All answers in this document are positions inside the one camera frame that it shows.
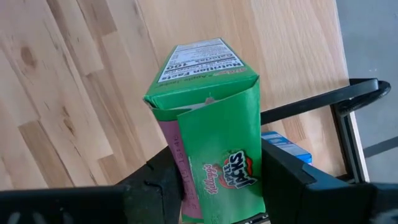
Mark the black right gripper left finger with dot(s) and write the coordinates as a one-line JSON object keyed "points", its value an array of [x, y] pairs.
{"points": [[93, 205]]}

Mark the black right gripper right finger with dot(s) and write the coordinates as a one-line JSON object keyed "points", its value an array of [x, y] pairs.
{"points": [[311, 202]]}

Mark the blue Rice Krispies cereal box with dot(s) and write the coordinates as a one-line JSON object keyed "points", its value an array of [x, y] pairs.
{"points": [[286, 144]]}

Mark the green Apple Jacks cereal box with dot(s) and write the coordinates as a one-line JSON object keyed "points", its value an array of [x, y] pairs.
{"points": [[217, 133]]}

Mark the wooden shelf with black frame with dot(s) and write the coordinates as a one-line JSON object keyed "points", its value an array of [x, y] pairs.
{"points": [[295, 46]]}

